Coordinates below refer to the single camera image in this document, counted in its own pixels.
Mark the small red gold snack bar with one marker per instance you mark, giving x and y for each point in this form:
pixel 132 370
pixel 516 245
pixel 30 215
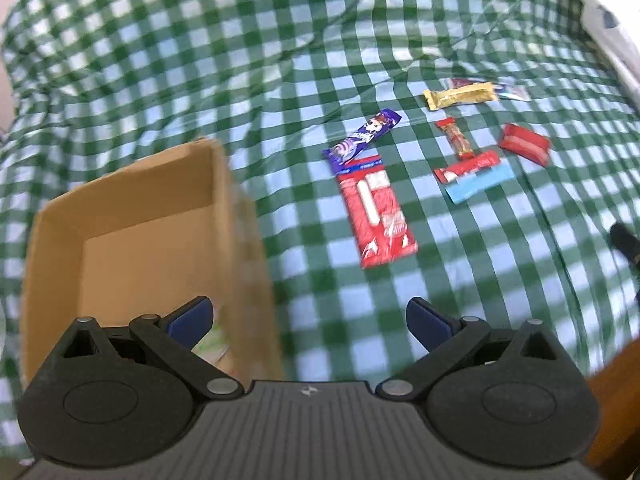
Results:
pixel 456 140

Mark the long red stick packet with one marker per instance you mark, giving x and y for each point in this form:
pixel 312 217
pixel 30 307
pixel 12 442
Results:
pixel 467 166

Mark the red square snack packet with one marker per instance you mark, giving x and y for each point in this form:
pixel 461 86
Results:
pixel 525 144

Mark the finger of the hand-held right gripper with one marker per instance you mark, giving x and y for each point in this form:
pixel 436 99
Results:
pixel 625 241

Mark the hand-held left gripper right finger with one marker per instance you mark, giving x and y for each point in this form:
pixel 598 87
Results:
pixel 427 324

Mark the green white nut bar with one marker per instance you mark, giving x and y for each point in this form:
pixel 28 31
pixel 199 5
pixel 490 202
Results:
pixel 215 347

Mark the transparent wrapper packet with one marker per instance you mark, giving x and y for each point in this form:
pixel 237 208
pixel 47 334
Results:
pixel 512 91

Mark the brown cardboard box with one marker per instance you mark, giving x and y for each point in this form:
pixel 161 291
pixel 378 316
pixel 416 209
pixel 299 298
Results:
pixel 150 260

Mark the light blue snack packet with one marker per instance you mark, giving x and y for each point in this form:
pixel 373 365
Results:
pixel 480 186

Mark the white printed cloth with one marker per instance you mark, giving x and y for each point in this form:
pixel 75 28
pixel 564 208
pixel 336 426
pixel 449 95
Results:
pixel 600 5

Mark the green checked blanket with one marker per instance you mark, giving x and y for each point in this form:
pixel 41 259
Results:
pixel 300 35

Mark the large red snack packet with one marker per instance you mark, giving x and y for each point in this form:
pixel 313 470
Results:
pixel 375 220

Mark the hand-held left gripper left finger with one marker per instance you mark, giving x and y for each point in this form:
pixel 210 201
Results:
pixel 192 324

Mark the purple snack packet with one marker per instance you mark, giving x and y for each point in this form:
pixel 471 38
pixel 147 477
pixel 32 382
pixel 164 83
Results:
pixel 362 140

